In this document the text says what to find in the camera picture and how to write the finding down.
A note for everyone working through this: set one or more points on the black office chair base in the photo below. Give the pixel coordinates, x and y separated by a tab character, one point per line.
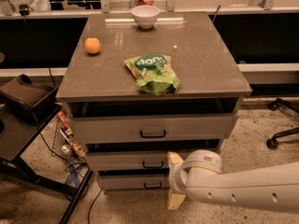
272	143

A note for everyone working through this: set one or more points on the orange fruit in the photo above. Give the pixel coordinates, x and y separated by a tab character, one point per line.
92	45

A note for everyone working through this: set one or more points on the grey bottom drawer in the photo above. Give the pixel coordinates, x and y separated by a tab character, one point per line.
127	182

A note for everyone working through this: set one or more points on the grey drawer cabinet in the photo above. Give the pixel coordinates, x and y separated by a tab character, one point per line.
102	86

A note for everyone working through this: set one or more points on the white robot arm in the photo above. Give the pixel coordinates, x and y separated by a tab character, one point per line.
199	177

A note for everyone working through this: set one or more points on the black side table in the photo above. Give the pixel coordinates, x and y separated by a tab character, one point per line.
16	135

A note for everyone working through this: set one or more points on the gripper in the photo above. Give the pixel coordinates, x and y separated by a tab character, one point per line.
177	178

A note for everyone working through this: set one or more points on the wire basket with snacks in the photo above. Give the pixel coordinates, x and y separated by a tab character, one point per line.
65	145

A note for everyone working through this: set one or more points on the black power adapter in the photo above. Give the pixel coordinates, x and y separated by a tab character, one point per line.
24	10

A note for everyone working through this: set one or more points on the white bowl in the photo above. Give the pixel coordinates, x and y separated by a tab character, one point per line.
145	16

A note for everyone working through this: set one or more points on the brown pouch on table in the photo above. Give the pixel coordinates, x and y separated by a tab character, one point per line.
25	99

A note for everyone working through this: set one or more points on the grey top drawer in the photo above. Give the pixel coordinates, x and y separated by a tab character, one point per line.
152	128

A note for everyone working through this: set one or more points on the green snack bag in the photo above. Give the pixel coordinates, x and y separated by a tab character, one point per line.
153	73

